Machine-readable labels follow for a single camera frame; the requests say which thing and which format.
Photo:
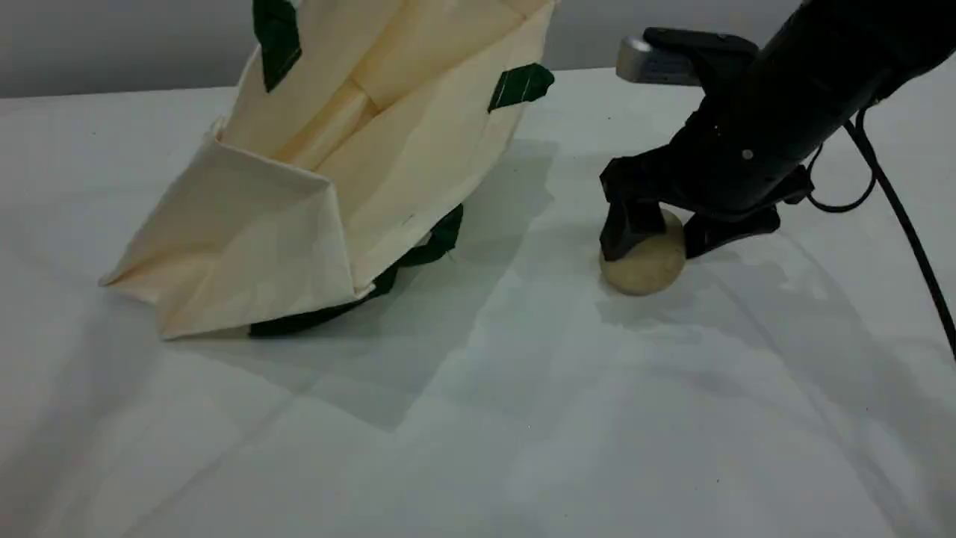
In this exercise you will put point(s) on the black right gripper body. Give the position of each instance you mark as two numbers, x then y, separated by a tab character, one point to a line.
732	164

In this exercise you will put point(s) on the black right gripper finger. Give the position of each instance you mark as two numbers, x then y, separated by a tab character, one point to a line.
627	228
724	230

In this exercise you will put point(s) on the tan potato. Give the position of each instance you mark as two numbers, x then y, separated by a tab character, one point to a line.
650	270

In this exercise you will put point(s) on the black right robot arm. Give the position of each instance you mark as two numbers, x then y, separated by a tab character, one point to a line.
859	45

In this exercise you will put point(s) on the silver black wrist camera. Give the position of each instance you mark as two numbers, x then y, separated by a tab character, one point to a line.
672	56

